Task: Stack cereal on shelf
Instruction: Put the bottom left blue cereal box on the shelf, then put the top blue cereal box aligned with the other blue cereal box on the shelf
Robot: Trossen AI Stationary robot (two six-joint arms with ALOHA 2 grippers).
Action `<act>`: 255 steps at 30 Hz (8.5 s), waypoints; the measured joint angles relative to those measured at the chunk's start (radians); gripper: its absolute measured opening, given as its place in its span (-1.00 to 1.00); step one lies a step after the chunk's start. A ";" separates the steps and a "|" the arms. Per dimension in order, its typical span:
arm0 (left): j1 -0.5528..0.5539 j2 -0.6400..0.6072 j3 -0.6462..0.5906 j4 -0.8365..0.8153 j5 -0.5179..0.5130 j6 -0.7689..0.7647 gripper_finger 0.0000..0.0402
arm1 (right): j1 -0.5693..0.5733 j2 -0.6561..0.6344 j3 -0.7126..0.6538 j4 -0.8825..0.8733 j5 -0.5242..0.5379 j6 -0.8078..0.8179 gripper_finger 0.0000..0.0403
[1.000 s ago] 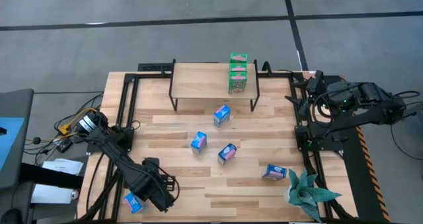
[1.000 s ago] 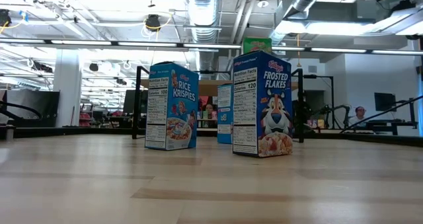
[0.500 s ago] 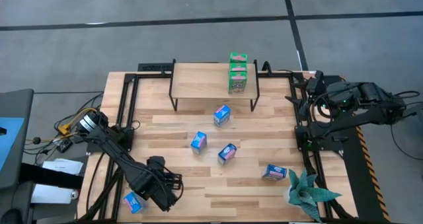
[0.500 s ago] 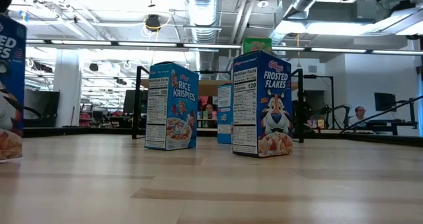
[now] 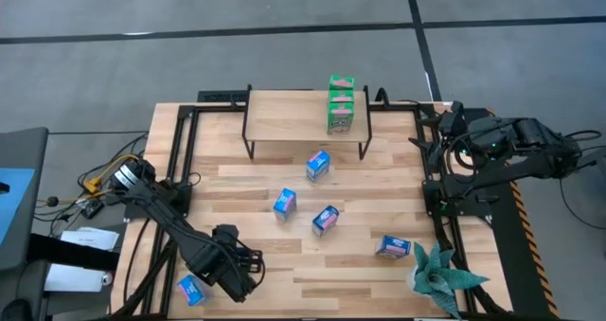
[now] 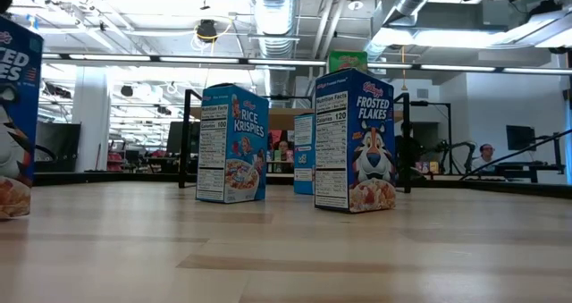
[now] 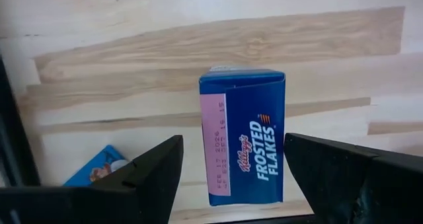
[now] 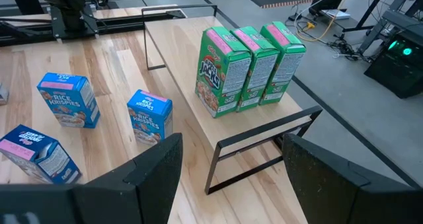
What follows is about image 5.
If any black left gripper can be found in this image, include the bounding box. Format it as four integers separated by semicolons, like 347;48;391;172
207;242;265;304

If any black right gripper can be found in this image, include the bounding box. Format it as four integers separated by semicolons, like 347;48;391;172
411;115;482;170

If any Rice Krispies cereal box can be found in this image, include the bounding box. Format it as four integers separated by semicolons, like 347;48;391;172
175;274;209;308
305;149;331;183
273;187;298;223

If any Apple Jacks cereal box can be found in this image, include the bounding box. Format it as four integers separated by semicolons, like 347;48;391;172
326;101;355;135
329;74;356;91
329;89;356;105

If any Frosted Flakes cereal box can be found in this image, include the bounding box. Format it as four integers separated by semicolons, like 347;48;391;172
311;205;341;239
374;234;412;259

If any teal fake succulent in pot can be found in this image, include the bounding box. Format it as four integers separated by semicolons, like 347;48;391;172
405;241;491;320

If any black platform with hazard stripes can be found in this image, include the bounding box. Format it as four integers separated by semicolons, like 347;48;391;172
487;178;562;320

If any white paper sheet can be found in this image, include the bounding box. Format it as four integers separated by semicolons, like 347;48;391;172
60;226;120;252
43;262;115;294

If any black power strip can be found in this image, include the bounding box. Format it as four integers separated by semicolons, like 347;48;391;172
196;89;251;103

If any dark gray desk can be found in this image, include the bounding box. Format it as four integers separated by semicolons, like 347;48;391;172
0;126;50;271

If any blue desk mat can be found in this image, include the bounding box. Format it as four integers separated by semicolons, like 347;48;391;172
0;168;37;247

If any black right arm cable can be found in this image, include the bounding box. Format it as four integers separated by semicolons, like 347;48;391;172
444;131;479;185

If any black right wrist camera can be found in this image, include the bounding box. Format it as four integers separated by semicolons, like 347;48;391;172
438;100;468;135

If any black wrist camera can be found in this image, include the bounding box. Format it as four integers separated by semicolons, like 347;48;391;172
438;100;468;135
212;223;241;246

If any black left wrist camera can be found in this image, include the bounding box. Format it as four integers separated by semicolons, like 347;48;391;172
212;223;241;246

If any wooden shelf with black frame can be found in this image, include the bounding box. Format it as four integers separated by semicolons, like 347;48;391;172
241;83;374;162

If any black metal table frame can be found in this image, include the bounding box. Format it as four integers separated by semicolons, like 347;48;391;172
111;100;503;320

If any yellow cable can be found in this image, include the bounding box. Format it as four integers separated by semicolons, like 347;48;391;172
82;153;141;194

